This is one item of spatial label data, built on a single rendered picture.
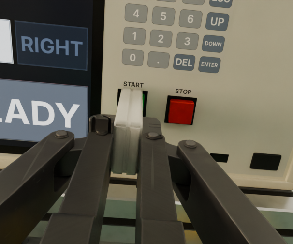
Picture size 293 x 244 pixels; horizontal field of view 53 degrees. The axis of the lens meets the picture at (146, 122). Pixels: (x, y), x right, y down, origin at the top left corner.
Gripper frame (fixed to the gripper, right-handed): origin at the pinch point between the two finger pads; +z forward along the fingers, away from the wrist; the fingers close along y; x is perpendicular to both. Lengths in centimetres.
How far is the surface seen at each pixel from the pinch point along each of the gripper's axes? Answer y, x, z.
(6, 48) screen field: -9.1, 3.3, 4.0
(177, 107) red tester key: 3.5, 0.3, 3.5
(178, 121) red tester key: 3.7, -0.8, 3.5
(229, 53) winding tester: 6.8, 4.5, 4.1
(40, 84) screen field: -6.8, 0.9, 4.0
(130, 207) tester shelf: 0.7, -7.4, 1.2
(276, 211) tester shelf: 12.1, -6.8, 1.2
